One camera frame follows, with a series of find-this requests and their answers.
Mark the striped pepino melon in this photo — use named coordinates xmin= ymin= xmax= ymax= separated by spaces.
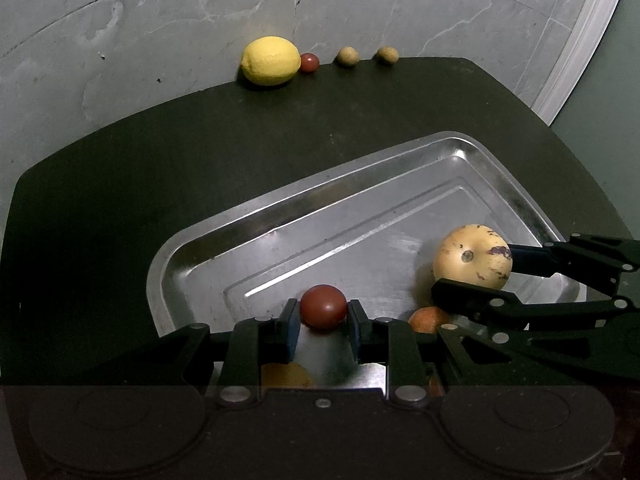
xmin=433 ymin=224 xmax=513 ymax=290

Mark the dark red cherry tomato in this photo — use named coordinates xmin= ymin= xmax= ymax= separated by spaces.
xmin=299 ymin=284 xmax=347 ymax=330

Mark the green yellow pear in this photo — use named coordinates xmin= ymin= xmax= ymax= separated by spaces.
xmin=262 ymin=362 xmax=312 ymax=389

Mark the orange tangerine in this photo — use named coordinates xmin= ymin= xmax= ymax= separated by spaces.
xmin=408 ymin=307 xmax=450 ymax=334

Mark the silver metal tray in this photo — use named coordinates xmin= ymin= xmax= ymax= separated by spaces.
xmin=146 ymin=132 xmax=561 ymax=335

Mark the black table mat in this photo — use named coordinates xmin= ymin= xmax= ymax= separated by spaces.
xmin=1 ymin=58 xmax=629 ymax=386

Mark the small tan longan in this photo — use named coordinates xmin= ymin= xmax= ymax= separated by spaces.
xmin=375 ymin=46 xmax=399 ymax=65
xmin=335 ymin=47 xmax=360 ymax=66

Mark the yellow lemon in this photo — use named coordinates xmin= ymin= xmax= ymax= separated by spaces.
xmin=240 ymin=36 xmax=302 ymax=86

